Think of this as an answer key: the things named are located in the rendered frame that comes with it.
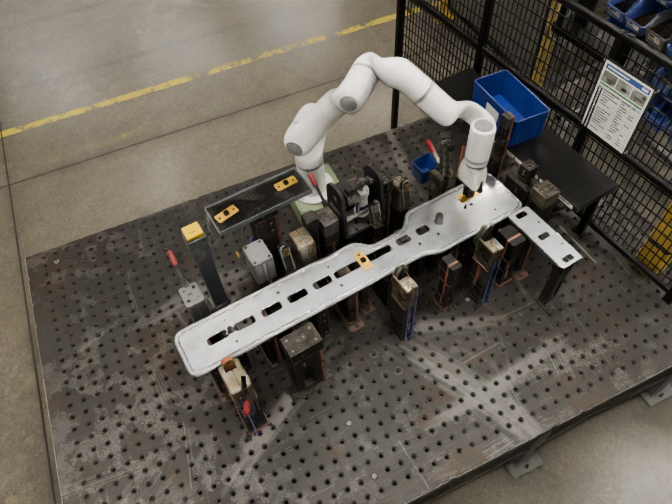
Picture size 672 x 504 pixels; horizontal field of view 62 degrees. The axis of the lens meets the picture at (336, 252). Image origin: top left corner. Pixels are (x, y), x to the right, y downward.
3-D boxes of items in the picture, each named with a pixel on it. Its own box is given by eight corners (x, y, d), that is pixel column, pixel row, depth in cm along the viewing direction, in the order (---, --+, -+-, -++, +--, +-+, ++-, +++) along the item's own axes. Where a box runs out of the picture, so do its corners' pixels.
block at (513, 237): (497, 291, 229) (512, 250, 206) (479, 272, 235) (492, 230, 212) (515, 280, 231) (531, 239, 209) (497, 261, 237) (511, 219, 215)
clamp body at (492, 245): (475, 310, 224) (491, 259, 196) (457, 289, 230) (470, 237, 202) (493, 299, 227) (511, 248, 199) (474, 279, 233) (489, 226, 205)
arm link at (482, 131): (468, 142, 198) (462, 160, 193) (474, 112, 187) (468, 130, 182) (492, 147, 196) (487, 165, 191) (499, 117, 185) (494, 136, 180)
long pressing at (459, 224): (195, 387, 179) (194, 385, 177) (170, 334, 190) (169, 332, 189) (526, 207, 217) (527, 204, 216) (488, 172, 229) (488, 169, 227)
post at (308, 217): (314, 283, 234) (306, 223, 202) (308, 275, 237) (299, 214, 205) (324, 278, 236) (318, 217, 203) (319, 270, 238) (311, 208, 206)
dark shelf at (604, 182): (574, 214, 212) (577, 208, 210) (431, 88, 259) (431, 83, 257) (616, 190, 218) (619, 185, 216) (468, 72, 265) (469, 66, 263)
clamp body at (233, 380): (249, 442, 197) (229, 404, 167) (232, 407, 204) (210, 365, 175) (276, 426, 200) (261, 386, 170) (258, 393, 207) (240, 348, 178)
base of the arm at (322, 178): (287, 176, 256) (282, 149, 240) (328, 167, 258) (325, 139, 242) (297, 209, 246) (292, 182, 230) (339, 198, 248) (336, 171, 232)
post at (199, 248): (214, 310, 229) (187, 245, 193) (207, 297, 233) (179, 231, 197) (231, 302, 231) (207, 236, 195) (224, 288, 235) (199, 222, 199)
